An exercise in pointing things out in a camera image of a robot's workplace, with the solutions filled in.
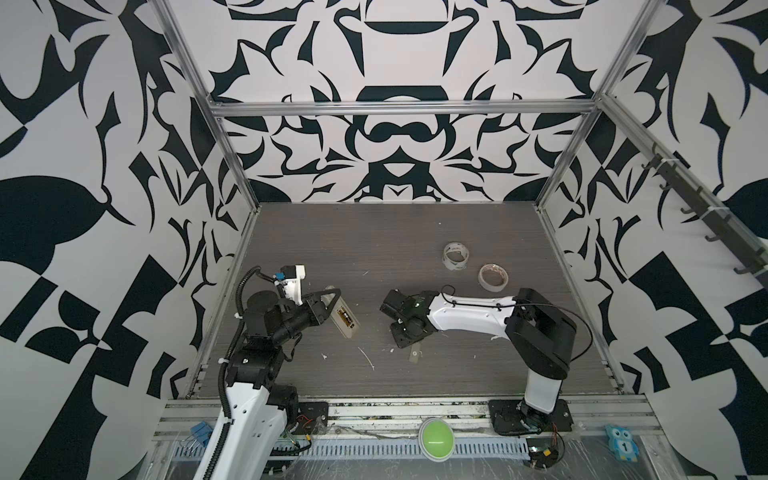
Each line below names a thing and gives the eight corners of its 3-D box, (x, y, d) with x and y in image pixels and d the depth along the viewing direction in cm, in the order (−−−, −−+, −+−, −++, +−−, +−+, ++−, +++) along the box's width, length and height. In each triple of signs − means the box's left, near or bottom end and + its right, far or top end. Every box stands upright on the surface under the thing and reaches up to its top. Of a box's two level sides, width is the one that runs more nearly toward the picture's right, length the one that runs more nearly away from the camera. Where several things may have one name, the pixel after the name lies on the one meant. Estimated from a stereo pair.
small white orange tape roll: (481, 292, 98) (483, 288, 96) (475, 267, 104) (477, 263, 102) (509, 292, 98) (512, 288, 96) (502, 267, 104) (504, 263, 102)
